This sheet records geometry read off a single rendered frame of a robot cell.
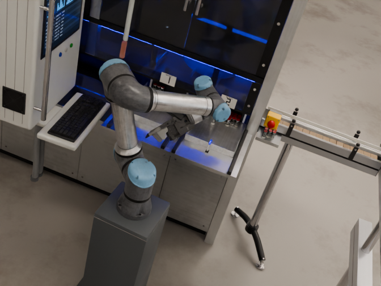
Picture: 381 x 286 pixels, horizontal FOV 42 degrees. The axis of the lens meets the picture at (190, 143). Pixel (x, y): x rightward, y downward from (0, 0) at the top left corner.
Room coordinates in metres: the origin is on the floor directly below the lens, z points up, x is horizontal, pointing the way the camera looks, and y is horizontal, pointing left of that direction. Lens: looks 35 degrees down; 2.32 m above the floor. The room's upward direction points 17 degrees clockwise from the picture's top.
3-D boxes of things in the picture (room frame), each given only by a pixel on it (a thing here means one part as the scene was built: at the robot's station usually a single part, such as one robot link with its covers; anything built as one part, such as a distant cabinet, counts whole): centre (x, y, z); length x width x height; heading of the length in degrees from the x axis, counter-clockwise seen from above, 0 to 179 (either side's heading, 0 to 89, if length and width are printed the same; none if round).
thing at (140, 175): (1.58, 0.16, 0.96); 0.13 x 0.12 x 0.14; 34
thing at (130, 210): (1.57, 0.15, 0.84); 0.15 x 0.15 x 0.10
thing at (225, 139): (2.19, -0.12, 0.90); 0.34 x 0.26 x 0.04; 172
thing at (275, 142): (2.32, -0.40, 0.87); 0.14 x 0.13 x 0.02; 172
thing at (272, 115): (2.28, -0.38, 0.99); 0.08 x 0.07 x 0.07; 172
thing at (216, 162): (2.15, 0.06, 0.87); 0.70 x 0.48 x 0.02; 82
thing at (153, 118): (2.24, 0.22, 0.90); 0.34 x 0.26 x 0.04; 172
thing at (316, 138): (2.38, -0.68, 0.92); 0.69 x 0.15 x 0.16; 82
